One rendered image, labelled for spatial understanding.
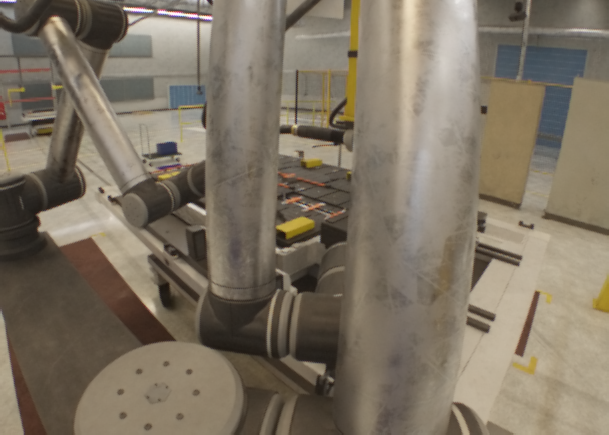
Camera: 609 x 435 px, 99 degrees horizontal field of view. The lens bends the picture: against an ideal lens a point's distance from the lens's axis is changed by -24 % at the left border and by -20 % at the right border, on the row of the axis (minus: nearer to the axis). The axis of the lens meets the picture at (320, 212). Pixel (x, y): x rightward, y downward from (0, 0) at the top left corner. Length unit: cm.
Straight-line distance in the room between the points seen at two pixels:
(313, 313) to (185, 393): 20
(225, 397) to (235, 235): 20
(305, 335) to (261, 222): 17
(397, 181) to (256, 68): 23
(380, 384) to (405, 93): 26
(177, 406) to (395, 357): 23
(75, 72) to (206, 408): 100
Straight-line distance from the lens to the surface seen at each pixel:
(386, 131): 30
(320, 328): 46
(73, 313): 125
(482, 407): 100
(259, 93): 42
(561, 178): 549
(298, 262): 127
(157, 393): 41
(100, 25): 139
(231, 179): 42
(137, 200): 97
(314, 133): 112
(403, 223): 28
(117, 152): 103
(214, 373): 42
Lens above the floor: 157
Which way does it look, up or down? 21 degrees down
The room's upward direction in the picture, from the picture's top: 2 degrees clockwise
